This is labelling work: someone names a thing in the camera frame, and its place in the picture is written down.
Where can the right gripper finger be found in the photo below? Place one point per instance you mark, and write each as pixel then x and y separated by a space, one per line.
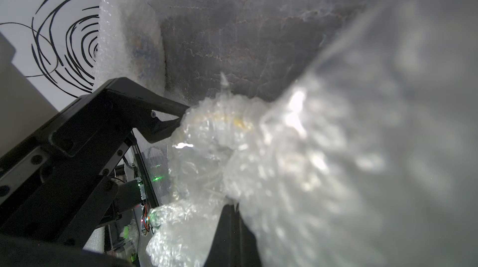
pixel 234 245

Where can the bubble wrap sheet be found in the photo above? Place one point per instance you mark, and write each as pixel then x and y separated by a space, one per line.
pixel 130 44
pixel 369 160

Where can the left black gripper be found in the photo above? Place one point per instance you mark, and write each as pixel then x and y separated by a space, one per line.
pixel 56 186

